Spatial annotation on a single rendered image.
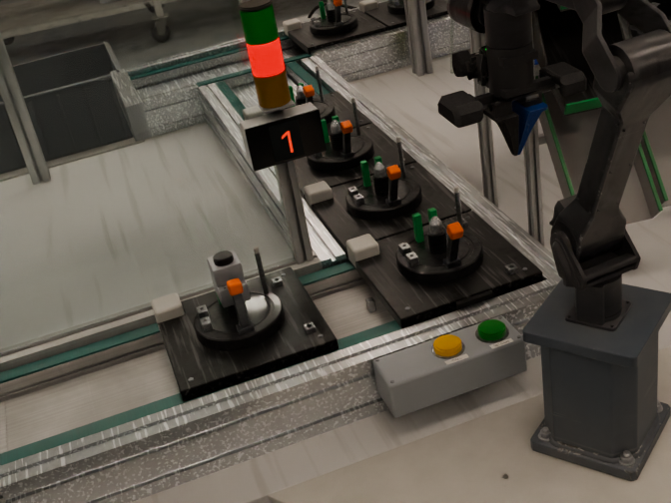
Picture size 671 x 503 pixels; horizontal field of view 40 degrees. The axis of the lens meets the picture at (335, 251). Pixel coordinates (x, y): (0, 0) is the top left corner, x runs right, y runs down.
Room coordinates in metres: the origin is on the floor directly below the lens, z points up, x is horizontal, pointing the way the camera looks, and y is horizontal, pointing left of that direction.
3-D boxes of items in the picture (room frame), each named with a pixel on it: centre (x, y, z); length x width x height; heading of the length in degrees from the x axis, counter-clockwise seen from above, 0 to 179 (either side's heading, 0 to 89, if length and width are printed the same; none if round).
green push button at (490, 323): (1.08, -0.20, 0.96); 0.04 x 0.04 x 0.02
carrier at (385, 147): (1.77, -0.05, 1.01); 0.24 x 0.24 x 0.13; 14
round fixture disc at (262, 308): (1.21, 0.17, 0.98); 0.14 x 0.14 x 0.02
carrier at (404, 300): (1.29, -0.16, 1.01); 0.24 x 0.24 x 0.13; 14
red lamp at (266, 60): (1.36, 0.05, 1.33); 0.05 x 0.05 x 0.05
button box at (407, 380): (1.06, -0.13, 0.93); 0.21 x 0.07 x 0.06; 104
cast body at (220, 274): (1.22, 0.17, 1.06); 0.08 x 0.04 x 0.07; 14
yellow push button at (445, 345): (1.06, -0.13, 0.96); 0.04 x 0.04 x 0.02
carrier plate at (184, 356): (1.21, 0.17, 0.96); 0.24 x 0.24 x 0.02; 14
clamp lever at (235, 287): (1.17, 0.16, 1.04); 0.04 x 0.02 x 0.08; 14
